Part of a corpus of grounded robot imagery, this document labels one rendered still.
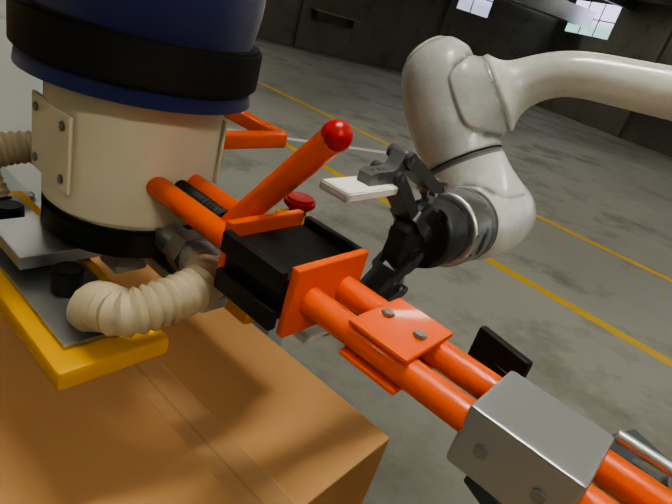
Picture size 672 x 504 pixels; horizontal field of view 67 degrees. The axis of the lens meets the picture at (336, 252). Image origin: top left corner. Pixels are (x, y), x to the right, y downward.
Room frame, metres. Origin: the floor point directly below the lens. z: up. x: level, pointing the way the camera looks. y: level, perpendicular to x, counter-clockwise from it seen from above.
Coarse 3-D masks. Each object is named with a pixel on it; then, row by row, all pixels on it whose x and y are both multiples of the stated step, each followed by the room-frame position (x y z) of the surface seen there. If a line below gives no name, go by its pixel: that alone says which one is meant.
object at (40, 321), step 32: (0, 256) 0.41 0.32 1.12; (0, 288) 0.37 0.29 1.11; (32, 288) 0.38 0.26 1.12; (64, 288) 0.38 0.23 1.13; (32, 320) 0.35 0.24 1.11; (64, 320) 0.35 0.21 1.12; (32, 352) 0.32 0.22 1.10; (64, 352) 0.32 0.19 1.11; (96, 352) 0.33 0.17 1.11; (128, 352) 0.34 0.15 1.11; (160, 352) 0.37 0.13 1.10; (64, 384) 0.30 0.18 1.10
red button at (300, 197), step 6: (294, 192) 1.05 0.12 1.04; (300, 192) 1.06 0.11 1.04; (288, 198) 1.02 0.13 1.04; (294, 198) 1.01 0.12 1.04; (300, 198) 1.03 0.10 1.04; (306, 198) 1.04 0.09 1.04; (312, 198) 1.05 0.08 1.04; (288, 204) 1.01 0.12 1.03; (294, 204) 1.00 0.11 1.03; (300, 204) 1.01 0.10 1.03; (306, 204) 1.01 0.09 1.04; (312, 204) 1.03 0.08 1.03; (306, 210) 1.01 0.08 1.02
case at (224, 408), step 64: (0, 320) 0.52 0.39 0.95; (192, 320) 0.63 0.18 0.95; (0, 384) 0.42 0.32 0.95; (128, 384) 0.47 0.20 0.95; (192, 384) 0.50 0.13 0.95; (256, 384) 0.54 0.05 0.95; (320, 384) 0.57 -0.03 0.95; (0, 448) 0.34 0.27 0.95; (64, 448) 0.36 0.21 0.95; (128, 448) 0.38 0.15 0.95; (192, 448) 0.41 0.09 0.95; (256, 448) 0.43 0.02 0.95; (320, 448) 0.46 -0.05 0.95; (384, 448) 0.51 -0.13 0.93
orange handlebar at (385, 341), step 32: (256, 128) 0.77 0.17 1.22; (160, 192) 0.43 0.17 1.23; (224, 192) 0.46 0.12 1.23; (192, 224) 0.40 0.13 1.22; (224, 224) 0.39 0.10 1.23; (352, 288) 0.35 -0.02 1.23; (320, 320) 0.31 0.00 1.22; (352, 320) 0.29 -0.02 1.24; (384, 320) 0.31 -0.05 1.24; (416, 320) 0.32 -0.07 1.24; (352, 352) 0.30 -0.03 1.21; (384, 352) 0.28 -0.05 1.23; (416, 352) 0.28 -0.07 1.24; (448, 352) 0.30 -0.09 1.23; (384, 384) 0.27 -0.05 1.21; (416, 384) 0.26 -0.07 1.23; (448, 384) 0.26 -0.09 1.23; (480, 384) 0.28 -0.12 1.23; (448, 416) 0.25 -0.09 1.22; (608, 480) 0.23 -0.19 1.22; (640, 480) 0.23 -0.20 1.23
